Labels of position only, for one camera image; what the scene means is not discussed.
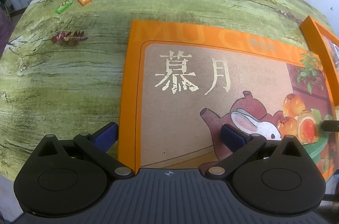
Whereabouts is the person in purple jacket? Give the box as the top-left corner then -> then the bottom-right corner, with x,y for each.
0,9 -> 15,56

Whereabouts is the orange cardboard tray box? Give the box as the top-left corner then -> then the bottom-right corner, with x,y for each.
299,16 -> 338,106

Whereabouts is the orange mooncake gift box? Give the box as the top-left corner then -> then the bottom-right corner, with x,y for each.
118,20 -> 338,178

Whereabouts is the green candy pack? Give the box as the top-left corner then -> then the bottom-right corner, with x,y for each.
55,0 -> 72,14

